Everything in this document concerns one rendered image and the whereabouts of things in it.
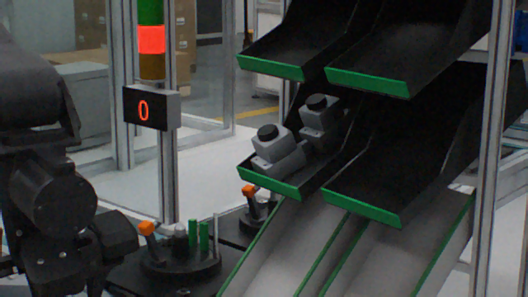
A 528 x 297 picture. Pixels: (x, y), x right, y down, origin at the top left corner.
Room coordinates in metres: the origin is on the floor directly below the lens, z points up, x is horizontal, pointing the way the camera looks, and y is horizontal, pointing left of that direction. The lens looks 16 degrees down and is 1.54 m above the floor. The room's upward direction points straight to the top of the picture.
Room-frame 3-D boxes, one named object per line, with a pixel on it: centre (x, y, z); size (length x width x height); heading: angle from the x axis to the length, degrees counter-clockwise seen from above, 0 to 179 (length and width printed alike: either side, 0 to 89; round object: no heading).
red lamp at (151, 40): (1.47, 0.21, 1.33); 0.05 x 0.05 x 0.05
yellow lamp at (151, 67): (1.47, 0.21, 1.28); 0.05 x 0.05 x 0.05
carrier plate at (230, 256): (1.26, 0.14, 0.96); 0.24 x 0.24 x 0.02; 50
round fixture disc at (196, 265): (1.26, 0.14, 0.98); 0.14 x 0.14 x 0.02
